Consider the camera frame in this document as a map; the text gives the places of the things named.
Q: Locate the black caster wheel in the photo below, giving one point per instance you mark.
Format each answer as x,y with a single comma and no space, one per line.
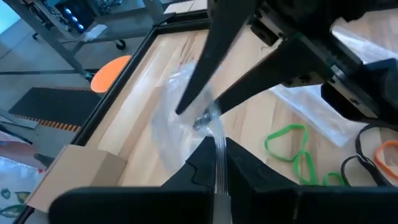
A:
120,44

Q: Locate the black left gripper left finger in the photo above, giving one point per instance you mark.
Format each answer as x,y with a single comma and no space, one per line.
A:
140,205

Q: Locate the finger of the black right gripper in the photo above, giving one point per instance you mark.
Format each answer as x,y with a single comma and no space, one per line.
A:
280,68
217,40

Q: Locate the orange rubber band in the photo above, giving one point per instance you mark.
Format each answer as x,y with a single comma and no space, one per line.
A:
377,158

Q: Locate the wide black rubber band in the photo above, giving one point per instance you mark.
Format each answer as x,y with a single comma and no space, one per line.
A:
357,146

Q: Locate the stack of clear plastic bags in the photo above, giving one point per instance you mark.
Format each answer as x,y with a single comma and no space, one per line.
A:
311,109

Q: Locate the small brown cardboard box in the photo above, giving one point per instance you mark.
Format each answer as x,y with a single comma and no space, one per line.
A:
77,174

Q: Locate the green rubber band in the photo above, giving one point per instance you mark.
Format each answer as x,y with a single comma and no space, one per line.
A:
267,146
326,179

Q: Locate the white floral cloth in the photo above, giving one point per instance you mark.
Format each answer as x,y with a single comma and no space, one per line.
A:
12,186

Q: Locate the black mat with hazard stripes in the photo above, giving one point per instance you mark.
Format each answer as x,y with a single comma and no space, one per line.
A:
56,105

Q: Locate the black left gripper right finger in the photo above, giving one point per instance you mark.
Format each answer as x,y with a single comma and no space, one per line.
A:
295,205

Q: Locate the orange bowl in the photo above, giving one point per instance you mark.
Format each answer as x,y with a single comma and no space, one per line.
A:
109,74

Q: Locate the black computer case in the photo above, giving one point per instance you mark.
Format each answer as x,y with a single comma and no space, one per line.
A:
74,15

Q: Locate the clear plastic zip bag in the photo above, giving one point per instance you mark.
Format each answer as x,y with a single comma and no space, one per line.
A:
174,140

